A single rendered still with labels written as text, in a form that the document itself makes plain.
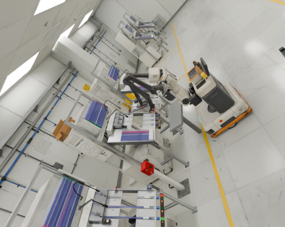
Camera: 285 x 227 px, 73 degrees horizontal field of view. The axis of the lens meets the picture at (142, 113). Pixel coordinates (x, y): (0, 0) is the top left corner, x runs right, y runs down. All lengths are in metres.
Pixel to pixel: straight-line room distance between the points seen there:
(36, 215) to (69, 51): 4.67
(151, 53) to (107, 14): 3.82
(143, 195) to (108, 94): 2.42
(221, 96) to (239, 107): 0.29
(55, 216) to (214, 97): 2.20
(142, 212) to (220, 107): 1.63
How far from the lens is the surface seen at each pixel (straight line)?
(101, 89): 4.13
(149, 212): 2.27
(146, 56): 7.49
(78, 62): 6.17
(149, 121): 3.18
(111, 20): 10.49
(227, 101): 2.77
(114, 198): 2.38
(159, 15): 10.26
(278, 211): 2.37
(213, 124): 2.90
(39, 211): 2.36
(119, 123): 3.14
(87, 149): 3.14
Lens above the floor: 2.10
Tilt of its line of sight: 22 degrees down
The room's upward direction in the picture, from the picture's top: 55 degrees counter-clockwise
